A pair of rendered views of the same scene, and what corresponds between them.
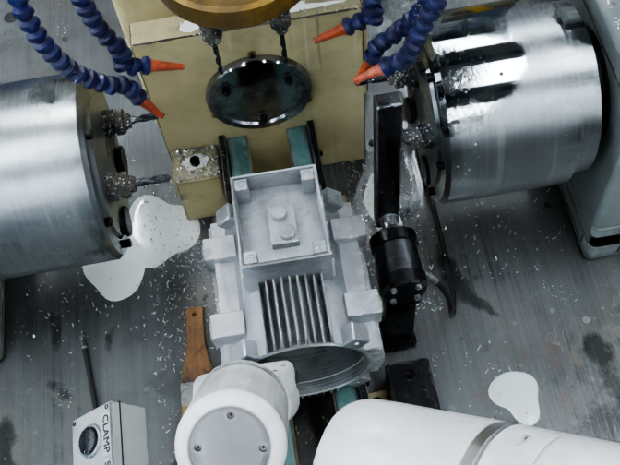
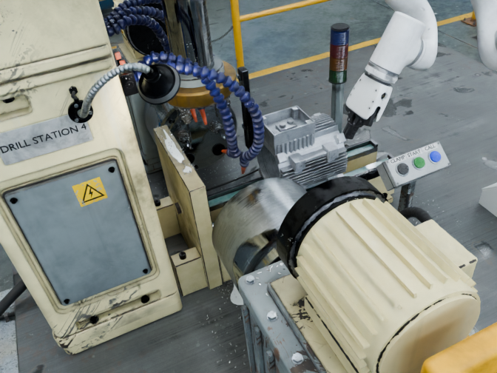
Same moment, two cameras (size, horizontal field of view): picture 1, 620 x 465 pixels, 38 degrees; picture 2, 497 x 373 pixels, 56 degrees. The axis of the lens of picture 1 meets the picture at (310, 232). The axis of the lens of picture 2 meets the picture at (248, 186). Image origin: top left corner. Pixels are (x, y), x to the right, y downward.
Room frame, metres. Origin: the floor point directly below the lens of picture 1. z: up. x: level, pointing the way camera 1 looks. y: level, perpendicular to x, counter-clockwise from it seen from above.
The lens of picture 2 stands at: (0.96, 1.00, 1.80)
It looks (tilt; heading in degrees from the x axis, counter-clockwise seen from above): 39 degrees down; 252
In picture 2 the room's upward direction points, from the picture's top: 6 degrees counter-clockwise
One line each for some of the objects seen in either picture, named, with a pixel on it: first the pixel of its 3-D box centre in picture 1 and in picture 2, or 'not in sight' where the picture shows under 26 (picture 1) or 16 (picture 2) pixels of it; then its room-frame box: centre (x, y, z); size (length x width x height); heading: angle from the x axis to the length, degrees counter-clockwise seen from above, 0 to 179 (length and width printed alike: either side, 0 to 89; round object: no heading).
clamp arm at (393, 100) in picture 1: (387, 167); (247, 110); (0.58, -0.10, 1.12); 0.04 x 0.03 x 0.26; 3
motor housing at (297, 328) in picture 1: (293, 296); (299, 155); (0.48, 0.03, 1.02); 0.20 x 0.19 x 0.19; 2
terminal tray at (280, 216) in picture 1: (281, 230); (285, 131); (0.52, 0.03, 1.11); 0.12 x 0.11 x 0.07; 2
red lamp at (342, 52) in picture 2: not in sight; (339, 48); (0.17, -0.28, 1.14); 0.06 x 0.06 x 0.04
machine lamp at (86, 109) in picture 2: not in sight; (121, 91); (0.92, 0.29, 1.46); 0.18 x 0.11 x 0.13; 3
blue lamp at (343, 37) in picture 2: not in sight; (339, 35); (0.17, -0.28, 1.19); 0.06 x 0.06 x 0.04
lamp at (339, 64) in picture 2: not in sight; (338, 61); (0.17, -0.28, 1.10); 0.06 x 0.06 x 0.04
